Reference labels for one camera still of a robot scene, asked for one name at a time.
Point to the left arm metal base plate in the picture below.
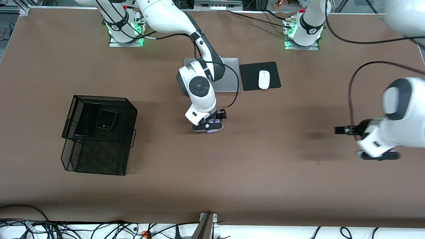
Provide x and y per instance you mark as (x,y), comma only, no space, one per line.
(302,47)

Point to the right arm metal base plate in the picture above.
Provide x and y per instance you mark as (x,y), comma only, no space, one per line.
(126,44)

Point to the silver closed laptop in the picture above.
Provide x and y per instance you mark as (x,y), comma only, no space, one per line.
(229,76)

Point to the black mouse pad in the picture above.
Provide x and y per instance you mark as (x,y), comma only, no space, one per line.
(250,78)

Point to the aluminium frame rail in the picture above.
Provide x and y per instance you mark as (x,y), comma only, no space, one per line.
(15,8)

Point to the white connector strip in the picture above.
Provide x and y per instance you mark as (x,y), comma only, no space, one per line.
(219,7)

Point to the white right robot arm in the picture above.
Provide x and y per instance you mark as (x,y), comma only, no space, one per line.
(166,16)

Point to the black mesh two-tier tray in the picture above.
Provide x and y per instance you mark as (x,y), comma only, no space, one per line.
(99,156)

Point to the black power plug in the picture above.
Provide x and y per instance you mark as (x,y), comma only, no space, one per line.
(177,233)

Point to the long black smartphone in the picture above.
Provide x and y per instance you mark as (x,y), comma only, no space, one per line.
(83,122)

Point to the small black flip phone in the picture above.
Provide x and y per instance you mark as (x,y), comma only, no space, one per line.
(106,119)

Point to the grey metal post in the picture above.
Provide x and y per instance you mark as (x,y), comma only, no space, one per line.
(204,227)

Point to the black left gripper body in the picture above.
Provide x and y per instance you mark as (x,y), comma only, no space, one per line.
(358,129)

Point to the white computer mouse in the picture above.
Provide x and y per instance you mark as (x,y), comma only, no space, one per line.
(264,79)

